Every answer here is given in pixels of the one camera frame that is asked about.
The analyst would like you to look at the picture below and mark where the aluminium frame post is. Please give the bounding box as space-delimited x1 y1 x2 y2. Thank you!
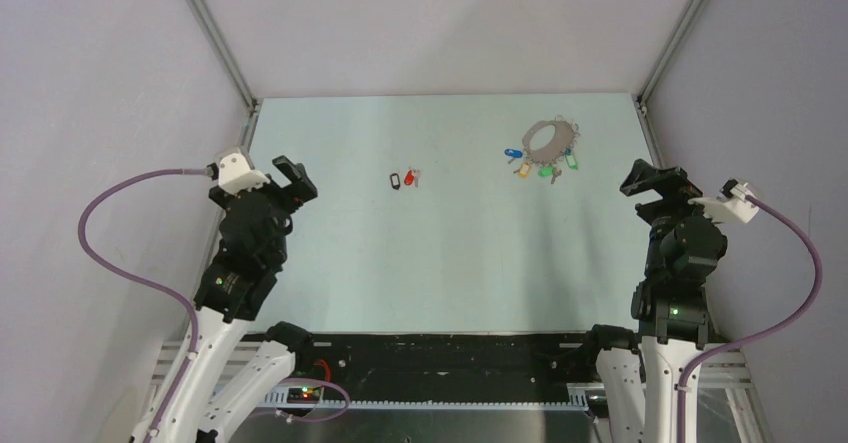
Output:
635 0 709 115
185 0 257 116

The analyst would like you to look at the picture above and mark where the left aluminium frame post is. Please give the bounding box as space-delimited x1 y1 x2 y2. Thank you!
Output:
185 0 257 116

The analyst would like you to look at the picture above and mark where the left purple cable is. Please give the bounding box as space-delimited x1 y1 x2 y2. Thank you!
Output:
78 168 220 443

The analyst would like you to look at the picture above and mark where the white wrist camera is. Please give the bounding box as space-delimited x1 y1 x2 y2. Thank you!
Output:
687 179 760 224
213 146 271 195

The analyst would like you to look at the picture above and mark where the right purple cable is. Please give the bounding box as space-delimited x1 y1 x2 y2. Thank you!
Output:
674 193 824 443

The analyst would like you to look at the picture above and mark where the purple cable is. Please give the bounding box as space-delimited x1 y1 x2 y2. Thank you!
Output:
78 168 220 443
674 193 824 443

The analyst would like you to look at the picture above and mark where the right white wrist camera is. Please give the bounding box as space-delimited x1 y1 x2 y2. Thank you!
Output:
687 179 760 224

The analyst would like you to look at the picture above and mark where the right aluminium frame post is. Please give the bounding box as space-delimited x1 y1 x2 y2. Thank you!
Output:
635 0 709 115

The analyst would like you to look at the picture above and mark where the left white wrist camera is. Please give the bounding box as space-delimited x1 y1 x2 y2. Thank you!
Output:
213 146 271 195

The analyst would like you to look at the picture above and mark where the grey cable duct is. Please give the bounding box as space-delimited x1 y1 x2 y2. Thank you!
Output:
257 386 589 411

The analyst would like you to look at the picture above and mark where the blue key tag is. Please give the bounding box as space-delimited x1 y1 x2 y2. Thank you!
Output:
504 148 524 164

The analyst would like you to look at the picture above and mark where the large metal keyring plate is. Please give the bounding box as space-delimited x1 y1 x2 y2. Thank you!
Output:
521 115 580 166

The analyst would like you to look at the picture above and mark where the electronics board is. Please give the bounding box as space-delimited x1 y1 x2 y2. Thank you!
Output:
585 394 609 419
286 386 323 405

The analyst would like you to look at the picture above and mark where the left electronics board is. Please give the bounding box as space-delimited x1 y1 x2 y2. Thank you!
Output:
286 386 323 405

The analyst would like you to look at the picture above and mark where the right electronics board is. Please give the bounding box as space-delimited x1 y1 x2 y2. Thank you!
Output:
585 394 609 419

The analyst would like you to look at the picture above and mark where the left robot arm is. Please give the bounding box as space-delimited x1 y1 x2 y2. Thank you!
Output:
130 151 317 442

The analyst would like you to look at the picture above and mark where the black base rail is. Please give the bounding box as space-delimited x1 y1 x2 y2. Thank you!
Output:
295 325 638 402

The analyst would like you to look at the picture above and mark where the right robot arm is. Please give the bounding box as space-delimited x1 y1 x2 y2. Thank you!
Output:
580 159 727 442

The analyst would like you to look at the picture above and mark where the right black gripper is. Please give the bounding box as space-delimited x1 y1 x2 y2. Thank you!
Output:
619 157 729 276

